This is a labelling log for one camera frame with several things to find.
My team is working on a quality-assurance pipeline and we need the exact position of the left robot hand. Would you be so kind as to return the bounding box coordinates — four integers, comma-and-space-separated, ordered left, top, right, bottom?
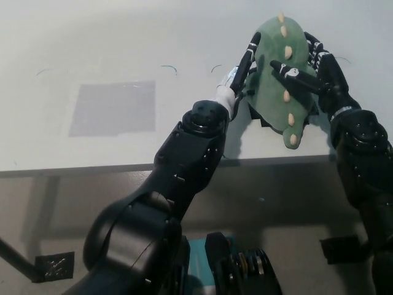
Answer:
216, 31, 262, 121

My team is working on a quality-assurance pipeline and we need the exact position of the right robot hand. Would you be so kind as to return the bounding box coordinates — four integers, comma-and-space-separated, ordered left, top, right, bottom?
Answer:
270, 31, 362, 122

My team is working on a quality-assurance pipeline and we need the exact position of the green plush dinosaur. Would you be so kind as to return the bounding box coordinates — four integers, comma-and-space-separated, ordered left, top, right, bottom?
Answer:
245, 11, 319, 151

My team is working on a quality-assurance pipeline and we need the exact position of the black tape cross patch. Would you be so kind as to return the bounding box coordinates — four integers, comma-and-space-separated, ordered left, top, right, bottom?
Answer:
250, 104, 320, 129

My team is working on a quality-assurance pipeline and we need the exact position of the grey tape square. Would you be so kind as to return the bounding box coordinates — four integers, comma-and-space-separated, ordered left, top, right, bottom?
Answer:
68, 80, 157, 138

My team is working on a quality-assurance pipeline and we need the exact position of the black and teal robot torso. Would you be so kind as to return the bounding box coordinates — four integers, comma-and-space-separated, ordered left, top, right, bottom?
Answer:
181, 232, 283, 295

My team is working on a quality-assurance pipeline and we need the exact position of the black slanted table leg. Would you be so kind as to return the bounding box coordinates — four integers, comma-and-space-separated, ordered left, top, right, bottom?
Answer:
0, 236, 39, 279

